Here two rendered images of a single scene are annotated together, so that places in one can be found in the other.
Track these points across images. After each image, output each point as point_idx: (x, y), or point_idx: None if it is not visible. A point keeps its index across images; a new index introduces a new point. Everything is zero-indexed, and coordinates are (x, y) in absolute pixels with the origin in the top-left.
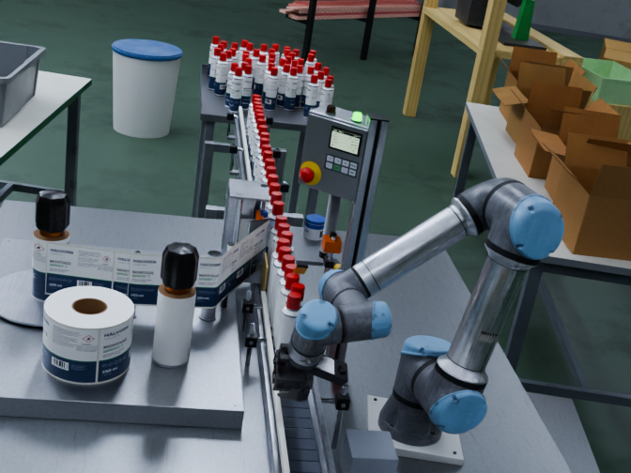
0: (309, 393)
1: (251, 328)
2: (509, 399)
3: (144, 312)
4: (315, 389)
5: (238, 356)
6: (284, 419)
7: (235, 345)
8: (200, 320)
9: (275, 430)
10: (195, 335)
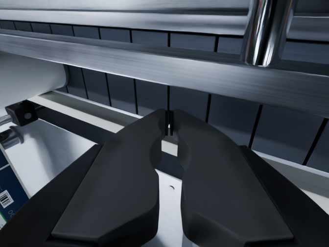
0: (108, 20)
1: (0, 125)
2: None
3: (40, 185)
4: (170, 74)
5: (58, 128)
6: (217, 116)
7: (42, 124)
8: (24, 143)
9: (263, 154)
10: (47, 160)
